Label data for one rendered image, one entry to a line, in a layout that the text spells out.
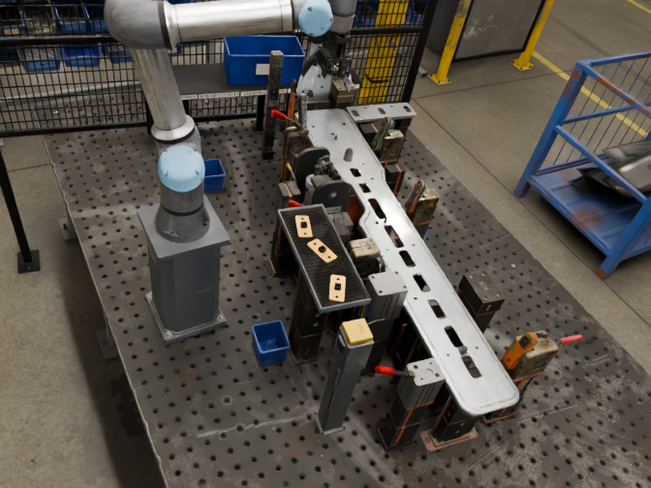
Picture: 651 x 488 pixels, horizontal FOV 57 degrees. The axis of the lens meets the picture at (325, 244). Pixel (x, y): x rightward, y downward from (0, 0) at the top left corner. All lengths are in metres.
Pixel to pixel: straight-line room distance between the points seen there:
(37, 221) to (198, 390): 1.81
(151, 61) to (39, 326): 1.70
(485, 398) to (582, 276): 2.15
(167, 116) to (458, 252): 1.30
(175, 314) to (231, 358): 0.22
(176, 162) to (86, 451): 1.38
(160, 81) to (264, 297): 0.86
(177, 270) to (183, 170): 0.31
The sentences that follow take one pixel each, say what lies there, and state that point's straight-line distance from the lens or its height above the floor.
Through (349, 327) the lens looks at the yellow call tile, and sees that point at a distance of 1.46.
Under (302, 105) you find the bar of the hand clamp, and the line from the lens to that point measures 2.13.
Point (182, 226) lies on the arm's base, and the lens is 1.65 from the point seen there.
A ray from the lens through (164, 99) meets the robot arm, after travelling 1.60.
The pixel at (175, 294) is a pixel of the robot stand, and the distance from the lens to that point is 1.80.
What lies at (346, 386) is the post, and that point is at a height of 0.95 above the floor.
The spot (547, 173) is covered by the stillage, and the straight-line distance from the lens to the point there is 4.07.
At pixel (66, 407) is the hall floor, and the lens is 2.71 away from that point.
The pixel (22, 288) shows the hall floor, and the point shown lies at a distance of 3.13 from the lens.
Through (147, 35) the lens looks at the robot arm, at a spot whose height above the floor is 1.69.
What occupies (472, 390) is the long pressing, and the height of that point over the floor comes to 1.00.
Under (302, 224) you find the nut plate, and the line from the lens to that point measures 1.66.
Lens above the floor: 2.30
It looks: 45 degrees down
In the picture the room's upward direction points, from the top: 12 degrees clockwise
